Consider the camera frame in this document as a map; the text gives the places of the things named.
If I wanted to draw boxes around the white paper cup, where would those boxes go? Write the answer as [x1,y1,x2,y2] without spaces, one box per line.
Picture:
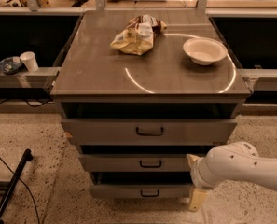
[20,51,38,72]

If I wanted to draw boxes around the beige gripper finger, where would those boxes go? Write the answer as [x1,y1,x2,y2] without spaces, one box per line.
[188,186,208,212]

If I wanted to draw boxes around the dark blue plate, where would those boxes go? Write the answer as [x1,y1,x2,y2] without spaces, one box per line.
[0,56,22,75]

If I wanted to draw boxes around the white bowl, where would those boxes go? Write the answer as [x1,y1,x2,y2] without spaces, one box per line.
[183,37,228,65]

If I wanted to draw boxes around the black metal stand leg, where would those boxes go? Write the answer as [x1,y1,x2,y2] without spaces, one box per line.
[0,149,33,224]

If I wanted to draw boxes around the black floor cable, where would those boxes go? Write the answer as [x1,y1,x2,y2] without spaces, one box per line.
[0,144,41,224]

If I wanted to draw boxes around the grey side shelf rail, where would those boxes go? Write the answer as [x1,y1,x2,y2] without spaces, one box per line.
[0,67,61,89]

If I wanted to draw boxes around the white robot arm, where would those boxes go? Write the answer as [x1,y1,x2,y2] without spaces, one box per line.
[186,141,277,212]

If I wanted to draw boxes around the crumpled chip bag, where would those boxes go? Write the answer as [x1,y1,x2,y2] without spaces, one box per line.
[110,15,167,55]

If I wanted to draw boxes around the grey drawer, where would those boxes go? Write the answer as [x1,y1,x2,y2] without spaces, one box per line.
[89,184,191,199]
[62,119,237,146]
[79,153,198,172]

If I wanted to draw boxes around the grey drawer cabinet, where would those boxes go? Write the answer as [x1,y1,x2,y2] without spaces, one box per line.
[51,9,250,185]

